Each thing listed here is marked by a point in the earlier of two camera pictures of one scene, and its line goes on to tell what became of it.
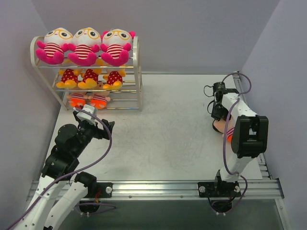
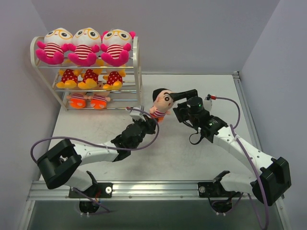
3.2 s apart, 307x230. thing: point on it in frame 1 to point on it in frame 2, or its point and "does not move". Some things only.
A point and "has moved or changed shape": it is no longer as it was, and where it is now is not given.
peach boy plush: (99, 99) does not move
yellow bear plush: (89, 77) does not move
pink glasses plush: (116, 44) does not move
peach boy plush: (220, 126) has moved or changed shape
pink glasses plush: (86, 41) does not move
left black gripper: (95, 129) to (148, 125)
